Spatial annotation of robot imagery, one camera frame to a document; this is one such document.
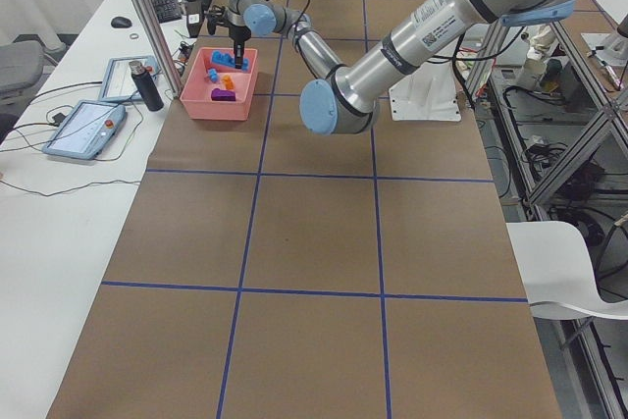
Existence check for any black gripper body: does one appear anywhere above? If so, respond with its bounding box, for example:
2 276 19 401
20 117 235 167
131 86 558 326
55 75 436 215
230 25 251 43

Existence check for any long blue toy block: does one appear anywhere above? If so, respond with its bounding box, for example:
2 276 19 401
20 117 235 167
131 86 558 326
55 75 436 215
211 50 249 71

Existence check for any orange toy block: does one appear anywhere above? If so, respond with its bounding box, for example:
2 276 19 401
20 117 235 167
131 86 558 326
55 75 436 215
222 75 235 90

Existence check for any purple toy block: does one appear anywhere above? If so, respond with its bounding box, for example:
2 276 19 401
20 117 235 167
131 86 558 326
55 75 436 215
211 87 236 102

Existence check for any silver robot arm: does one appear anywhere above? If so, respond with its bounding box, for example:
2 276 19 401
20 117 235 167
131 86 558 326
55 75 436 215
228 0 575 135

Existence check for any black box with label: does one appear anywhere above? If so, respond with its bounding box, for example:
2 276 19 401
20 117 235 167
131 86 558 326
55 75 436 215
184 0 204 38

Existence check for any pink plastic box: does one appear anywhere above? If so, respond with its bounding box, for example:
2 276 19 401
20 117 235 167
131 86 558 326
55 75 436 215
180 47 258 121

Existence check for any black keyboard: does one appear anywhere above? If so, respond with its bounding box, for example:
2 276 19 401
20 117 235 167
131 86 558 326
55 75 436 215
150 0 182 24

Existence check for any black water bottle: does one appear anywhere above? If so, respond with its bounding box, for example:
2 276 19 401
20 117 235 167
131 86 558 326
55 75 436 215
129 60 164 112

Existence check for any black computer mouse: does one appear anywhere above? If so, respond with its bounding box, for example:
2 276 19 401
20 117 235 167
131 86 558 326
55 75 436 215
110 17 132 29

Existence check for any far teach pendant tablet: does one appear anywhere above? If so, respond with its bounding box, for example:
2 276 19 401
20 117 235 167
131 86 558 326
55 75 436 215
98 55 160 102

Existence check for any teach pendant tablet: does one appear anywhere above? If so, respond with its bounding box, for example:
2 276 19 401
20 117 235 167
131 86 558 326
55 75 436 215
98 55 160 102
41 100 127 160

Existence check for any near teach pendant tablet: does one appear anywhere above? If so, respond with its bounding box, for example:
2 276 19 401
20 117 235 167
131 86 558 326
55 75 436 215
41 100 127 160

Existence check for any cloth bag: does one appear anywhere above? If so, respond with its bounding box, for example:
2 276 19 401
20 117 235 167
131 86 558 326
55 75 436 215
527 24 558 64

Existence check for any white chair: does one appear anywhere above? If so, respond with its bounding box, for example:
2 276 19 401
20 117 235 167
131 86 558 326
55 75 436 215
506 221 627 349

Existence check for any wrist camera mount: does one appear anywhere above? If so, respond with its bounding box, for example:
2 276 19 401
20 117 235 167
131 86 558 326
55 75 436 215
205 5 231 36

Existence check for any aluminium frame post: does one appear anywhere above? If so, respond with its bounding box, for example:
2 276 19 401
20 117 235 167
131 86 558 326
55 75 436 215
131 0 183 97

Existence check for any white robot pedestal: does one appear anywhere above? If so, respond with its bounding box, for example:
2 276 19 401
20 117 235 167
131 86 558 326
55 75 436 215
389 62 461 122

